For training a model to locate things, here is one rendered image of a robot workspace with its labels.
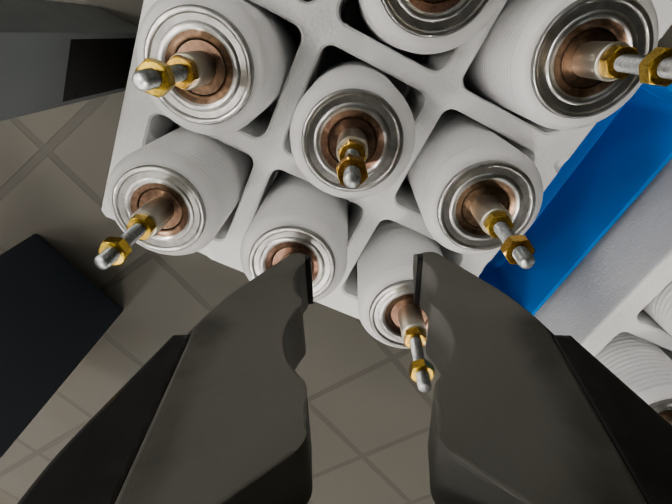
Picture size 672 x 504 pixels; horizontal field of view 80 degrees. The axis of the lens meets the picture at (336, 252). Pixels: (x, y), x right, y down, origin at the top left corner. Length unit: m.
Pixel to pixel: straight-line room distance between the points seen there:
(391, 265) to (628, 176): 0.32
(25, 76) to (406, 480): 0.96
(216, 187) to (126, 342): 0.54
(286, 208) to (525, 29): 0.22
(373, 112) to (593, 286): 0.38
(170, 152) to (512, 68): 0.26
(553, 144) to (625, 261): 0.20
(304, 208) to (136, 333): 0.53
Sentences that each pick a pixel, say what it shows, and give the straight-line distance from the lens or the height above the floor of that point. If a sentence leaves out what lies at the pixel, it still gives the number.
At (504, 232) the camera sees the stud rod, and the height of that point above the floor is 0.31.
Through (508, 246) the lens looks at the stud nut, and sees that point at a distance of 0.28.
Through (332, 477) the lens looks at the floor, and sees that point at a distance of 1.03.
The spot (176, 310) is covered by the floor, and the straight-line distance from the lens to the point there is 0.76.
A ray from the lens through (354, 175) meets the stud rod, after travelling 0.23.
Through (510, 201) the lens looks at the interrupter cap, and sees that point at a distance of 0.35.
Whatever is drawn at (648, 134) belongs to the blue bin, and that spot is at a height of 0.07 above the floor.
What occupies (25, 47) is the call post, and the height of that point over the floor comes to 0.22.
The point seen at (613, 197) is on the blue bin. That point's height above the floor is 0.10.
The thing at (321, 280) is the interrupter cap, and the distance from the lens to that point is 0.36.
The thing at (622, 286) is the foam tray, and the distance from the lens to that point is 0.56.
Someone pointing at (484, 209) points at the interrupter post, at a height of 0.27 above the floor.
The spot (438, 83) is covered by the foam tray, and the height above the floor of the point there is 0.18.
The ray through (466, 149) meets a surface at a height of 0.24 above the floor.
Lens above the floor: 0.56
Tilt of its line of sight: 62 degrees down
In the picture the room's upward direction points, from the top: 176 degrees counter-clockwise
